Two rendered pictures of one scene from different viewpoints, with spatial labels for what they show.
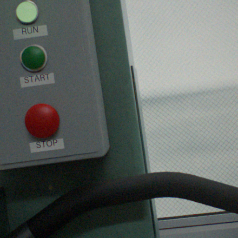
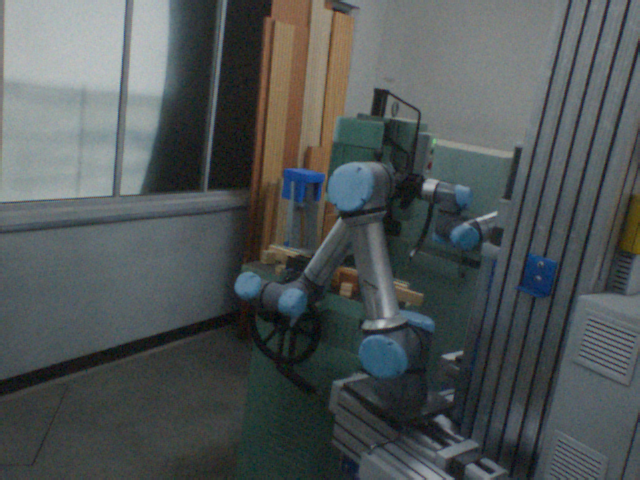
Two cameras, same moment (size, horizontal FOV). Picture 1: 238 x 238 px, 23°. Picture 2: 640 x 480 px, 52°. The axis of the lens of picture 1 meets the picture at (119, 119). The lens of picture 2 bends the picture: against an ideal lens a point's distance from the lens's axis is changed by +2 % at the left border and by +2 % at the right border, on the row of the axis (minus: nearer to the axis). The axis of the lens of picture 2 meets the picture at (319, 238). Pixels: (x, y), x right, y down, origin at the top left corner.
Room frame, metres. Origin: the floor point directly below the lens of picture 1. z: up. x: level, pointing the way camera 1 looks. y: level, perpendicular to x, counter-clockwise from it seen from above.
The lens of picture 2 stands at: (-0.18, 2.56, 1.60)
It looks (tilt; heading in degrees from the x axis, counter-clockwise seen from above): 13 degrees down; 294
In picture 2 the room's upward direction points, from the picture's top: 9 degrees clockwise
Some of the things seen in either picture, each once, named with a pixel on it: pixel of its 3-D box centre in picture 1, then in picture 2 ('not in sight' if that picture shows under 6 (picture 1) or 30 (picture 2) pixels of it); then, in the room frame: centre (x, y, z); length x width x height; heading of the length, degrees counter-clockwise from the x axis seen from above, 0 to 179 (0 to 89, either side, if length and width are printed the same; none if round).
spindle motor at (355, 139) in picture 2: not in sight; (353, 162); (0.71, 0.38, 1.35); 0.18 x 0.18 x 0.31
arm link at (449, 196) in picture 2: not in sight; (453, 196); (0.30, 0.51, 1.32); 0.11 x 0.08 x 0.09; 177
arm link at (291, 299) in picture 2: not in sight; (287, 298); (0.57, 1.04, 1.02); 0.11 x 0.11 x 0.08; 87
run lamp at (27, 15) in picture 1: (26, 11); not in sight; (0.52, 0.07, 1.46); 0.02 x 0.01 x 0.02; 87
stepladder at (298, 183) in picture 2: not in sight; (297, 280); (1.25, -0.42, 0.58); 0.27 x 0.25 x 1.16; 170
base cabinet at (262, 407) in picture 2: not in sight; (327, 398); (0.70, 0.26, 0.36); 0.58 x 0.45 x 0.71; 87
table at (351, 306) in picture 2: not in sight; (315, 290); (0.74, 0.48, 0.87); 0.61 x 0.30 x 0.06; 177
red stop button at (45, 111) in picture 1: (42, 120); not in sight; (0.51, 0.07, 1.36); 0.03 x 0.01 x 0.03; 87
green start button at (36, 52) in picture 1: (33, 57); not in sight; (0.52, 0.07, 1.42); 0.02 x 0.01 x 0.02; 87
